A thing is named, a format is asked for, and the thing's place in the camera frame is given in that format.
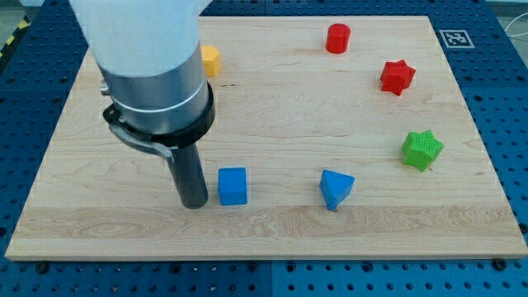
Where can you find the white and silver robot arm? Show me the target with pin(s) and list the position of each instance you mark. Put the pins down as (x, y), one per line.
(149, 55)

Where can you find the light wooden board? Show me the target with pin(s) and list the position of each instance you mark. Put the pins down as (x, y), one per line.
(286, 110)

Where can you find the blue cube block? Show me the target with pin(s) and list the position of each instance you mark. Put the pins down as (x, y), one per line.
(232, 187)

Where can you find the blue triangular prism block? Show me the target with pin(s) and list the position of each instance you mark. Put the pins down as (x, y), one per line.
(335, 187)

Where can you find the green star block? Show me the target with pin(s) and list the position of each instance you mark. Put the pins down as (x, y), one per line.
(420, 150)

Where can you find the red cylinder block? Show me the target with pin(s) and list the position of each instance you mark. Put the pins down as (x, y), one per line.
(338, 38)

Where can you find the yellow pentagon block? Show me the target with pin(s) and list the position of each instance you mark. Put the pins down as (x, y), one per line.
(211, 59)

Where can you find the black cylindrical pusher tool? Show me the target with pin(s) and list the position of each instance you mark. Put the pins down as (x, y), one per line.
(185, 167)

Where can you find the red star block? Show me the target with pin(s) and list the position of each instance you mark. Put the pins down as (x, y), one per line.
(396, 77)

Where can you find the black and white fiducial tag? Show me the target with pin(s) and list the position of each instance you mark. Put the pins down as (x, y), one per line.
(456, 39)

